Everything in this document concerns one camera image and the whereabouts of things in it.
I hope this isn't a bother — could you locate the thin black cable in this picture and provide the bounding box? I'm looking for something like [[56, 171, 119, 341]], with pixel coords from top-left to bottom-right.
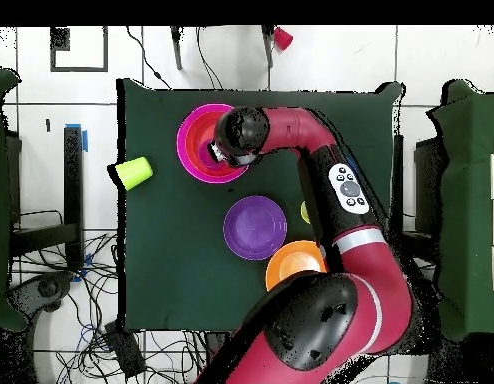
[[195, 25, 225, 91]]

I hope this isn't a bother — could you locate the large orange plastic bowl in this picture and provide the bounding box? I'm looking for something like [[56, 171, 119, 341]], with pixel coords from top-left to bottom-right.
[[265, 239, 328, 292]]

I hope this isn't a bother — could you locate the large pink plastic bowl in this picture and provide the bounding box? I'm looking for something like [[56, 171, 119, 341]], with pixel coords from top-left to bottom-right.
[[176, 103, 250, 185]]

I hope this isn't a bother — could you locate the purple plastic bowl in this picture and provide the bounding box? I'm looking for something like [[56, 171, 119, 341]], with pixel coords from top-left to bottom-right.
[[222, 194, 288, 262]]

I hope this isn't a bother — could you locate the blue tape strip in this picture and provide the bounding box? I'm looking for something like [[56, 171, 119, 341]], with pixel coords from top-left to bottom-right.
[[65, 123, 89, 153]]

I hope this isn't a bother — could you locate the red plastic cup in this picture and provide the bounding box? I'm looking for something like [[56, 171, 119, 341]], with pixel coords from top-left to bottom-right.
[[273, 26, 295, 52]]

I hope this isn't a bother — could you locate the tangle of cables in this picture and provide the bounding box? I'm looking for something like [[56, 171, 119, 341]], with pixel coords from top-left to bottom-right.
[[10, 209, 208, 384]]

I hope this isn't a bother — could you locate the black power strip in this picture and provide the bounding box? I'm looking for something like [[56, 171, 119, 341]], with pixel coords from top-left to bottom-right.
[[103, 321, 147, 379]]

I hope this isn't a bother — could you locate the lime green plastic cup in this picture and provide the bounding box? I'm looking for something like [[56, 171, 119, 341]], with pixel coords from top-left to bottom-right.
[[114, 156, 154, 191]]

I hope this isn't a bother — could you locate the dark green table cloth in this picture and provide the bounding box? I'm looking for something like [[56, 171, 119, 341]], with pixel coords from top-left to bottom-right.
[[116, 77, 404, 334]]

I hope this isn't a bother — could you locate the black tripod leg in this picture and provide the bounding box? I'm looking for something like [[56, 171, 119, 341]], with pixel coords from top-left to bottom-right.
[[170, 25, 185, 71], [261, 25, 275, 69]]

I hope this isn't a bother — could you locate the red plastic bowl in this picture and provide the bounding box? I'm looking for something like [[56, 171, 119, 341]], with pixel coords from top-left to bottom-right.
[[185, 111, 242, 178]]

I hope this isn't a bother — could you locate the black square floor frame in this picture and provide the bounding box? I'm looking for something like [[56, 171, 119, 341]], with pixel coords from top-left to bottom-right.
[[49, 25, 109, 73]]

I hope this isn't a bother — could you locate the black metal stand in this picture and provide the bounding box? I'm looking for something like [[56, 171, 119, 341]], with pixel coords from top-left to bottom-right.
[[391, 134, 405, 233], [8, 126, 85, 270]]

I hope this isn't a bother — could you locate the black cable with plug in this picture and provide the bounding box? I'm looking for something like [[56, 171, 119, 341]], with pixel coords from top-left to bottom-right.
[[125, 25, 173, 90]]

